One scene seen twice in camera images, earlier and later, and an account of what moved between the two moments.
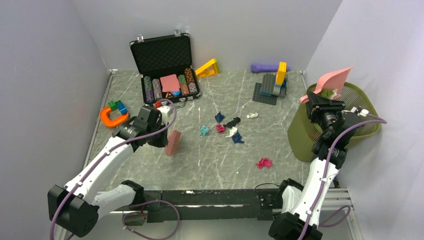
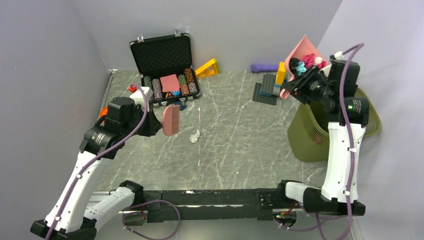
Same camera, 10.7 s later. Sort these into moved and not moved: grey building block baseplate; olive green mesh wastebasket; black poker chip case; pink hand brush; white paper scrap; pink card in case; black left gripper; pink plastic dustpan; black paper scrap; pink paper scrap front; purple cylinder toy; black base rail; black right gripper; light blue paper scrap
Moved: white paper scrap; black left gripper; pink paper scrap front; light blue paper scrap; pink plastic dustpan; black right gripper; black paper scrap; pink hand brush
Not moved: olive green mesh wastebasket; black poker chip case; purple cylinder toy; pink card in case; grey building block baseplate; black base rail
